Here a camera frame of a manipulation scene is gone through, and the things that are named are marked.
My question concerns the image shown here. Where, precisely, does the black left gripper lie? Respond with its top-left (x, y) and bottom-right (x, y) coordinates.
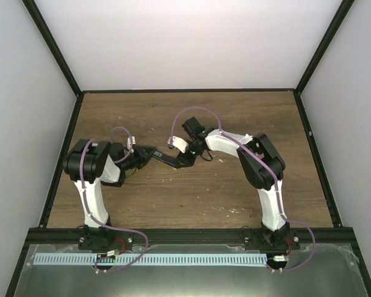
top-left (121, 146), bottom-right (156, 171)

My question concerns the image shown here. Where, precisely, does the black remote control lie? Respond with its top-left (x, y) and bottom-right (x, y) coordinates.
top-left (152, 150), bottom-right (179, 169)

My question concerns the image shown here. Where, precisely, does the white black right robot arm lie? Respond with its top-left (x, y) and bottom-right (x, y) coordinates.
top-left (168, 118), bottom-right (286, 249)

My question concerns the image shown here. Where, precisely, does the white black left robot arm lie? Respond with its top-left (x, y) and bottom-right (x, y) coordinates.
top-left (63, 139), bottom-right (156, 228)

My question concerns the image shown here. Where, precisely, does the clear plastic front sheet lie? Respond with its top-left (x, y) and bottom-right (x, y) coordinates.
top-left (14, 244), bottom-right (368, 296)

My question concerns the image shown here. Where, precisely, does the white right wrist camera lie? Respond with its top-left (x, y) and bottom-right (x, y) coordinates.
top-left (167, 136), bottom-right (189, 153)

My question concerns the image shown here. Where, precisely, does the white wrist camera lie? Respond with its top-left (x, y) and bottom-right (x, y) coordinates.
top-left (126, 136), bottom-right (135, 153)
top-left (167, 136), bottom-right (189, 153)

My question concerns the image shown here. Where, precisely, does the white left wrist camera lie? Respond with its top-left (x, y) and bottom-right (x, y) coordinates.
top-left (126, 136), bottom-right (135, 153)

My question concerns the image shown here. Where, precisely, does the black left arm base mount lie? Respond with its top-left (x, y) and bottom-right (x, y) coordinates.
top-left (77, 225), bottom-right (133, 251)

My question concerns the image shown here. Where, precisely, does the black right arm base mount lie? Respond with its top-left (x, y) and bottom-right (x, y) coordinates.
top-left (241, 225), bottom-right (300, 251)

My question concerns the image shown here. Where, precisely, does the light blue slotted cable duct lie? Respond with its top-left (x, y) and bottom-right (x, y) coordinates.
top-left (33, 253), bottom-right (267, 267)

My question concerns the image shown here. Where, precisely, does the black aluminium front rail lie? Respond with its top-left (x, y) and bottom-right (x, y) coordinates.
top-left (24, 227), bottom-right (357, 250)

